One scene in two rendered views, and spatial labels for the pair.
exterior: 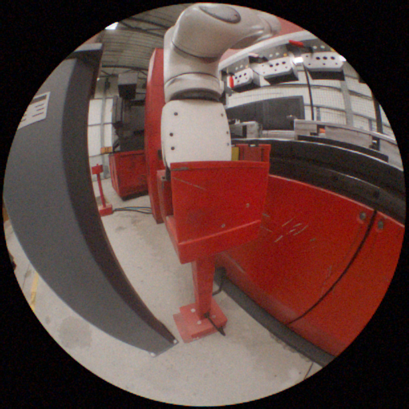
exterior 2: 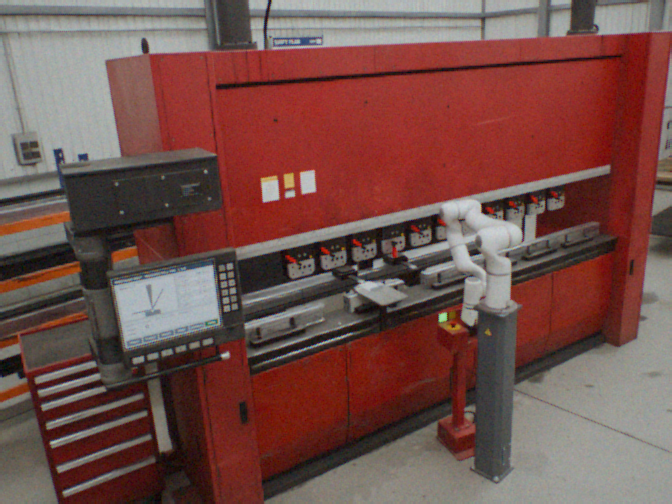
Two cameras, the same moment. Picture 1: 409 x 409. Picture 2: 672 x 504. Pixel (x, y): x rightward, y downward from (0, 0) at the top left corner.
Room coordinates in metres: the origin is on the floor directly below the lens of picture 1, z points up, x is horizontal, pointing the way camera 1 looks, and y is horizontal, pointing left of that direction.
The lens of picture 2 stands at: (0.77, 2.99, 2.24)
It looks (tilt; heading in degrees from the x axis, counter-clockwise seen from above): 18 degrees down; 273
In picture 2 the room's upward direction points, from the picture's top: 3 degrees counter-clockwise
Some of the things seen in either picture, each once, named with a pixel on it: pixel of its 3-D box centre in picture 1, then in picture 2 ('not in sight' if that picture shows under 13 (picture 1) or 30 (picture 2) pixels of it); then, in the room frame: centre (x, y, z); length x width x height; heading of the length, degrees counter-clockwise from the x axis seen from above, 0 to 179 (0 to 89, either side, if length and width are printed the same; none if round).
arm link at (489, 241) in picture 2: not in sight; (493, 250); (0.14, 0.27, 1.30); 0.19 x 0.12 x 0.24; 20
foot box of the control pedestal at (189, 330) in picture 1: (198, 319); (461, 436); (0.25, 0.03, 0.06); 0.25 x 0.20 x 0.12; 115
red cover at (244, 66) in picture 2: not in sight; (453, 54); (0.23, -0.45, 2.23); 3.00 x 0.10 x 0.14; 34
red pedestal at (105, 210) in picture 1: (100, 189); not in sight; (1.61, 1.63, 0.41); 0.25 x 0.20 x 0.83; 124
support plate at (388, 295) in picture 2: not in sight; (381, 293); (0.70, 0.03, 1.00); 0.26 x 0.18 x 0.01; 124
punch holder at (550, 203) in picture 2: not in sight; (552, 196); (-0.53, -0.97, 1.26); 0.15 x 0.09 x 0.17; 34
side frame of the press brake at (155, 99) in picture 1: (180, 127); (187, 293); (1.69, 0.30, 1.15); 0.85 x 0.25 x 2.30; 124
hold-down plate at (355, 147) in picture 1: (343, 147); (452, 281); (0.24, -0.39, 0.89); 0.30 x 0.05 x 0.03; 34
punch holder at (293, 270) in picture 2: not in sight; (297, 259); (1.13, 0.14, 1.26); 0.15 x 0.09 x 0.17; 34
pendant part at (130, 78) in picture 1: (125, 107); (155, 273); (1.55, 1.01, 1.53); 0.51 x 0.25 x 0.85; 30
